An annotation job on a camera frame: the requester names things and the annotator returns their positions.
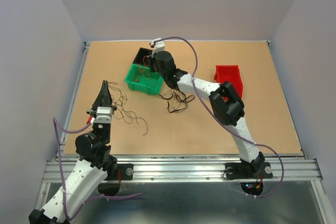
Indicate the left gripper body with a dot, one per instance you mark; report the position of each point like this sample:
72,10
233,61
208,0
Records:
92,110

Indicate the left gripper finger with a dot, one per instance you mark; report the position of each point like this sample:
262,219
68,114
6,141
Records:
107,96
102,97

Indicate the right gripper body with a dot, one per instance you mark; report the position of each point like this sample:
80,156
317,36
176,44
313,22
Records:
153,64

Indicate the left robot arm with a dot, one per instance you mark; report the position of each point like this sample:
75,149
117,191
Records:
94,165

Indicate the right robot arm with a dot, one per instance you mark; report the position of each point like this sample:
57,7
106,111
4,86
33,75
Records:
226,107

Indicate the black plastic bin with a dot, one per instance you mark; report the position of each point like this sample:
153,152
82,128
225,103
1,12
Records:
140,58

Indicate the green plastic bin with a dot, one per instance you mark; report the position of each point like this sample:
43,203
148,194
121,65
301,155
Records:
141,79

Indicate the red plastic bin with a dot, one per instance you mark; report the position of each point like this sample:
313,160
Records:
230,73

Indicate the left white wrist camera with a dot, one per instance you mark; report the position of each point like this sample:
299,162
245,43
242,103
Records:
103,119

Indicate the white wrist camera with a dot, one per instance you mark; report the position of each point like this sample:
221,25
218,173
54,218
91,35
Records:
103,119
157,45

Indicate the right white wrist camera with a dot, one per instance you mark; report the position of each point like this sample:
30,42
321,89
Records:
157,45

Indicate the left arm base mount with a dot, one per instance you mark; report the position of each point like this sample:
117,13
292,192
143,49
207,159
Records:
112,185

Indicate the aluminium mounting rail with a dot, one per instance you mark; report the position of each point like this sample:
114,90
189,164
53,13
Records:
184,168

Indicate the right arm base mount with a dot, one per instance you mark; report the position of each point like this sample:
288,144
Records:
252,183

